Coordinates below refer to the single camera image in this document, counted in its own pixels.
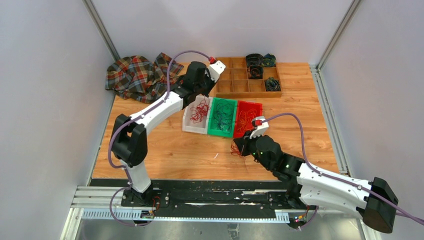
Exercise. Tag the black rolled belt top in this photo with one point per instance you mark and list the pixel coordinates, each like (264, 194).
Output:
(254, 59)

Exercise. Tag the black rolled belt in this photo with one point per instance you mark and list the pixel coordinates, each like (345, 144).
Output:
(255, 72)
(254, 59)

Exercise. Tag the red plastic bin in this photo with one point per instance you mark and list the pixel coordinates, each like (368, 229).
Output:
(246, 111)

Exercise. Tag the green rolled belt lower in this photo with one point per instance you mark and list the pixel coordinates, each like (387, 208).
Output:
(272, 85)

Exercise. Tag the green plastic bin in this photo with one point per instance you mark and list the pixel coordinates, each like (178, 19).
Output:
(222, 117)

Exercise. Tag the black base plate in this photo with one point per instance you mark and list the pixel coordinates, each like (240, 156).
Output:
(208, 199)

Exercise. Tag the black rolled belt middle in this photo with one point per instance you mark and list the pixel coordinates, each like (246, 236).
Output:
(255, 72)

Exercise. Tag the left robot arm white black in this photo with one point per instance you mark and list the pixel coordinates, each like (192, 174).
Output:
(129, 142)

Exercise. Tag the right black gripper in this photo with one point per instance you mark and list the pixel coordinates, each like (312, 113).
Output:
(243, 143)

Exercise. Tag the blue green rolled belt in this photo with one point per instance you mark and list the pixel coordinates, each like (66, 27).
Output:
(269, 61)

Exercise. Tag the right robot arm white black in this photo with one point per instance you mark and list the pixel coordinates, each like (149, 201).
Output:
(373, 201)

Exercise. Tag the plaid cloth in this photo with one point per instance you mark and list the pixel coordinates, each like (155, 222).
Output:
(135, 77)

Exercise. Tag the wooden compartment tray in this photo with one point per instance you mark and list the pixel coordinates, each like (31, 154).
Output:
(234, 82)

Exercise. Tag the white plastic bin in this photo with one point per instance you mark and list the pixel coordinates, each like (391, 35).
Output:
(196, 115)

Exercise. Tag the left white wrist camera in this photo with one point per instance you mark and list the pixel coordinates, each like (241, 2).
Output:
(216, 69)

